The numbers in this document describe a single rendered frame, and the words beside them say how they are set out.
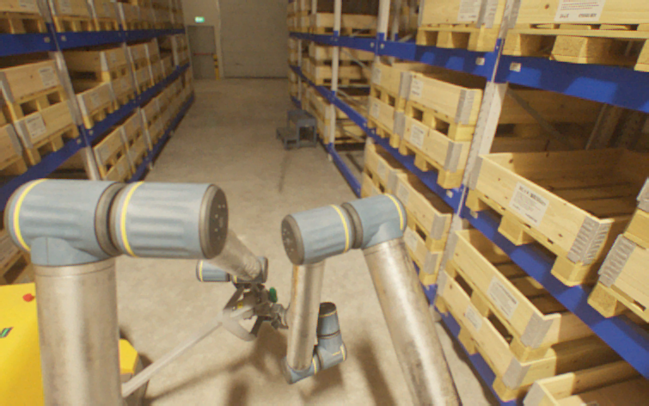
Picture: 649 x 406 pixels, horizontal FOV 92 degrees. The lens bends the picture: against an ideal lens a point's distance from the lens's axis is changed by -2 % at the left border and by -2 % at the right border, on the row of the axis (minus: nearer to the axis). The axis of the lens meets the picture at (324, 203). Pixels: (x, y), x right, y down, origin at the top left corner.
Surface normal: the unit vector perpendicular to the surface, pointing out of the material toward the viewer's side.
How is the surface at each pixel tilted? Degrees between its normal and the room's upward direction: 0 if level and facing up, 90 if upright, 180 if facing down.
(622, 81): 90
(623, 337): 90
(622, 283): 90
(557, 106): 90
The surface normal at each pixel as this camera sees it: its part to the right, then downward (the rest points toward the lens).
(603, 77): -0.98, 0.07
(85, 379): 0.68, 0.09
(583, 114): 0.22, 0.47
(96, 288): 0.88, 0.07
